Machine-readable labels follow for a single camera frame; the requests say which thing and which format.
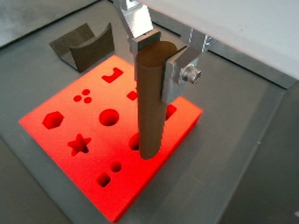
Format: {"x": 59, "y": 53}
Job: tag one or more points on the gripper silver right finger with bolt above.
{"x": 180, "y": 67}

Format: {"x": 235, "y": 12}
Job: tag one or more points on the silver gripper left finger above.
{"x": 136, "y": 21}

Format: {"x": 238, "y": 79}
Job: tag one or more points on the red shape-sorting board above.
{"x": 85, "y": 129}

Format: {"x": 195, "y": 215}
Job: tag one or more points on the brown oval peg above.
{"x": 151, "y": 108}

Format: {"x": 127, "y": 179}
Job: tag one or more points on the black curved holder bracket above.
{"x": 80, "y": 48}

